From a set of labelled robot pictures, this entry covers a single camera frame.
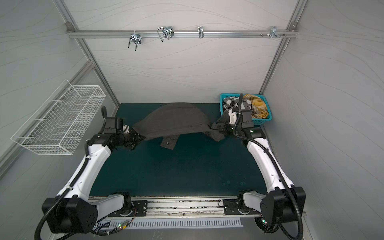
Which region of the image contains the metal clamp hook left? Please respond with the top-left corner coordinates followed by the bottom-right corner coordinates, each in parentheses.
top-left (128, 31), bottom-right (142, 51)

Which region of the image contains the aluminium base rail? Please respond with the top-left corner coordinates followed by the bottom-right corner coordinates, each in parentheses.
top-left (115, 196), bottom-right (262, 219)

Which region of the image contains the white wire wall basket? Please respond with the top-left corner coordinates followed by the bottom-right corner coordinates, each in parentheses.
top-left (11, 80), bottom-right (106, 156)

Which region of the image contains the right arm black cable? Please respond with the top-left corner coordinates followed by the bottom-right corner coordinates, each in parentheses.
top-left (232, 93), bottom-right (304, 240)

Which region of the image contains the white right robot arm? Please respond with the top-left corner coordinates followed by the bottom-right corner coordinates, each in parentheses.
top-left (215, 109), bottom-right (306, 228)

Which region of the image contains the dark grey pinstriped shirt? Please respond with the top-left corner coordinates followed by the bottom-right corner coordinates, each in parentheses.
top-left (133, 103), bottom-right (225, 150)

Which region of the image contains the metal clamp hook middle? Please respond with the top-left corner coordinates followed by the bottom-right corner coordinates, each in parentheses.
top-left (157, 26), bottom-right (175, 42)

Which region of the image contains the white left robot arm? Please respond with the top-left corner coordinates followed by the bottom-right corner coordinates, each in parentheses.
top-left (35, 117), bottom-right (144, 240)

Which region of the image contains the small metal ring clamp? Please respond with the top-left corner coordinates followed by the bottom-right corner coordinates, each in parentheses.
top-left (198, 26), bottom-right (204, 39)

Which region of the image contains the white vent grille strip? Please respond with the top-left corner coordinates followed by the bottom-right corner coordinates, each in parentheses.
top-left (94, 218), bottom-right (244, 231)

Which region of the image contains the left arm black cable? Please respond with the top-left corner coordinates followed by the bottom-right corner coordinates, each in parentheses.
top-left (34, 105), bottom-right (137, 240)

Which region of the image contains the black white checkered shirt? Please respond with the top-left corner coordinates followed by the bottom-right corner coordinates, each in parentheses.
top-left (221, 96), bottom-right (253, 115)

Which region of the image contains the metal bracket right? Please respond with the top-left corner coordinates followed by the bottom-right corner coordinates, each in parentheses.
top-left (260, 27), bottom-right (287, 39)

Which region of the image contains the teal plastic laundry basket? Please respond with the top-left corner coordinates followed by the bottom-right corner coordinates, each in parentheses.
top-left (219, 93), bottom-right (272, 126)

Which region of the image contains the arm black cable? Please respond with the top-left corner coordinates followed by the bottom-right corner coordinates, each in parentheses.
top-left (232, 93), bottom-right (304, 240)
top-left (34, 105), bottom-right (137, 240)

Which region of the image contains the yellow plaid shirt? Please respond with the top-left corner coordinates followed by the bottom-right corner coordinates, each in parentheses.
top-left (243, 94), bottom-right (269, 119)

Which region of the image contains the metal clamp hook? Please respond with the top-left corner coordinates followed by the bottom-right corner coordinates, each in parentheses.
top-left (157, 26), bottom-right (175, 42)
top-left (128, 31), bottom-right (142, 51)

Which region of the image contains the aluminium horizontal rail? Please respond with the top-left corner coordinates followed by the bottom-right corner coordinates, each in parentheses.
top-left (67, 29), bottom-right (299, 39)

